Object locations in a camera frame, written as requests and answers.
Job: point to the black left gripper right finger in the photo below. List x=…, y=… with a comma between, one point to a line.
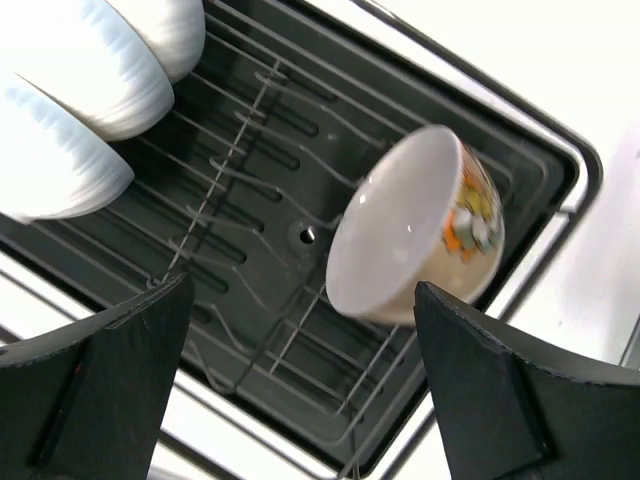
x=512, y=406

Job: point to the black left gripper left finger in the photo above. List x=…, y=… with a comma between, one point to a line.
x=86, y=401

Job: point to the cream bowl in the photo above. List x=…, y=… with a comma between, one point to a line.
x=428, y=211

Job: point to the black drip tray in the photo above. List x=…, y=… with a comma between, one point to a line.
x=550, y=165

